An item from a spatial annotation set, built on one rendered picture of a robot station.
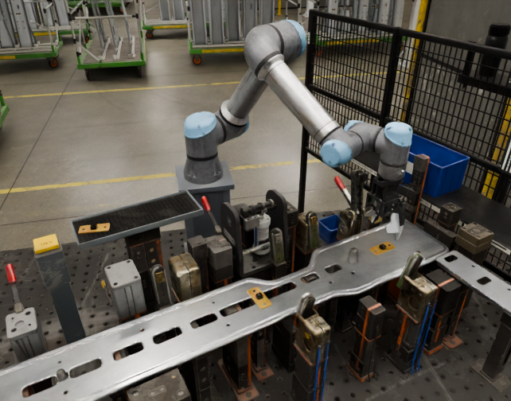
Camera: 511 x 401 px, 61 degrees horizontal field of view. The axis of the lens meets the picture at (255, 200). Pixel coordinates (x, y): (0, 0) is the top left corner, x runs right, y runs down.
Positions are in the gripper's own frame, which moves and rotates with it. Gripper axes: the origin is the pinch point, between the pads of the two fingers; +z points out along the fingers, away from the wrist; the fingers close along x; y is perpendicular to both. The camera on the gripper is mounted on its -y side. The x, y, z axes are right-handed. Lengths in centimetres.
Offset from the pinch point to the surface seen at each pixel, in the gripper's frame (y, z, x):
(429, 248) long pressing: -13.3, 8.1, 7.5
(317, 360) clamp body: 42.2, 12.4, 22.4
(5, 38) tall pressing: 90, 62, -776
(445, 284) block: -6.2, 10.1, 20.6
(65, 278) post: 93, 3, -30
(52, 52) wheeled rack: 28, 82, -720
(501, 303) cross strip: -11.3, 8.0, 35.0
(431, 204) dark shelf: -32.2, 5.8, -9.0
